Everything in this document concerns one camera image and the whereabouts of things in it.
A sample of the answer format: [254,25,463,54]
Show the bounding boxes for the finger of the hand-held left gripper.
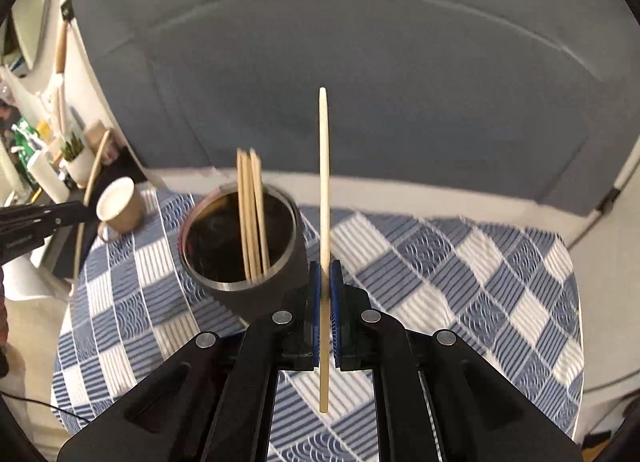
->
[0,214,99,239]
[0,200,97,219]

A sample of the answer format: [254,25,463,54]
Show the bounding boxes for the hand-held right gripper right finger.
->
[329,261,584,462]

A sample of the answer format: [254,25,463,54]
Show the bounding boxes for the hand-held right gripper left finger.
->
[56,261,322,462]

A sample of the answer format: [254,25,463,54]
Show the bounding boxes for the black cylindrical utensil holder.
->
[178,182,309,329]

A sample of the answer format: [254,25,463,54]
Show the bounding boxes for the pale single wooden chopstick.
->
[318,86,333,414]
[72,130,111,289]

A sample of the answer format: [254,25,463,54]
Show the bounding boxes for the group of wooden chopsticks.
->
[235,147,272,285]

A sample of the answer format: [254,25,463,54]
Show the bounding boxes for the white bottle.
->
[27,149,69,203]

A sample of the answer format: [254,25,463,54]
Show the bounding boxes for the white chair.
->
[2,252,67,303]

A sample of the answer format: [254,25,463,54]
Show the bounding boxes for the small plant in white pot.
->
[59,130,97,189]

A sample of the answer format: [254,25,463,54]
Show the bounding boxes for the beige cup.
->
[95,176,149,243]

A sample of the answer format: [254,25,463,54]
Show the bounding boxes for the brown box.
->
[84,119,124,163]

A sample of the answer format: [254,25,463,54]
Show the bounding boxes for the blue patterned tablecloth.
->
[50,187,587,462]

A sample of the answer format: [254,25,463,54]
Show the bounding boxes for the grey upholstered headboard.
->
[67,0,640,216]

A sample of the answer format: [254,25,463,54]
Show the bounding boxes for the black plug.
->
[597,184,619,215]

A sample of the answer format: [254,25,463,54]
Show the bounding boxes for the wooden handled brush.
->
[51,16,72,133]

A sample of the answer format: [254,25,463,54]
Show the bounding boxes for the grey cable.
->
[566,212,607,249]

